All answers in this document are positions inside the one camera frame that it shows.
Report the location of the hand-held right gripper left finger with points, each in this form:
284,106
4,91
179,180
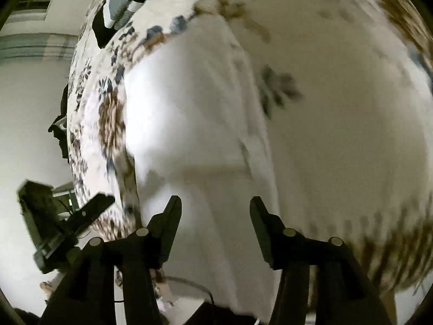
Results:
170,221

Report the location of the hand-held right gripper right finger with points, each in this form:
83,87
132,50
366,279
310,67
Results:
261,221

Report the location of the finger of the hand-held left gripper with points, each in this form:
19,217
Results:
96,207

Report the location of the white garment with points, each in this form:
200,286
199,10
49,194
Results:
189,108

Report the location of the dark cloth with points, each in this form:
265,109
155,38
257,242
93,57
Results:
62,132

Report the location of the floral bedsheet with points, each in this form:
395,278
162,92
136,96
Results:
338,108

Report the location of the grey striped garment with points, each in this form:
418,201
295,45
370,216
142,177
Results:
118,6

